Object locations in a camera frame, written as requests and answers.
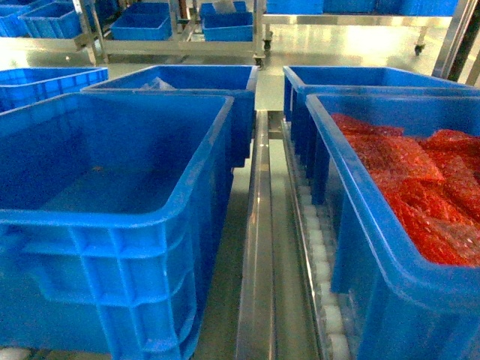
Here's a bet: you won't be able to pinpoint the blue bin with clear bag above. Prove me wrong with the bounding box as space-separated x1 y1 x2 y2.
82 64 257 168

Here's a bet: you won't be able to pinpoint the blue bin far left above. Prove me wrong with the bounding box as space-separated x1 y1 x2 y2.
1 67 109 112

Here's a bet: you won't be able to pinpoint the empty blue plastic bin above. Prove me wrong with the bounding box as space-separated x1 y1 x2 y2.
1 91 233 359

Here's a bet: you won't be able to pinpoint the distant steel rack cart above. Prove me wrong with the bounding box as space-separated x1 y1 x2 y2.
73 1 272 69

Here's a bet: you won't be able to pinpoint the blue bin with red bags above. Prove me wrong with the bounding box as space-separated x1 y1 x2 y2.
307 94 479 359

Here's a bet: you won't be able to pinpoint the steel flow rack shelf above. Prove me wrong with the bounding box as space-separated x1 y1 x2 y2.
194 110 351 359

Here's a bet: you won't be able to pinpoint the blue bin rear right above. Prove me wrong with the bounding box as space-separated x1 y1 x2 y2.
283 66 479 205

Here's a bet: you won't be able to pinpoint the red bubble wrap bags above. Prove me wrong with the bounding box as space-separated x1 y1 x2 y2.
332 113 479 267

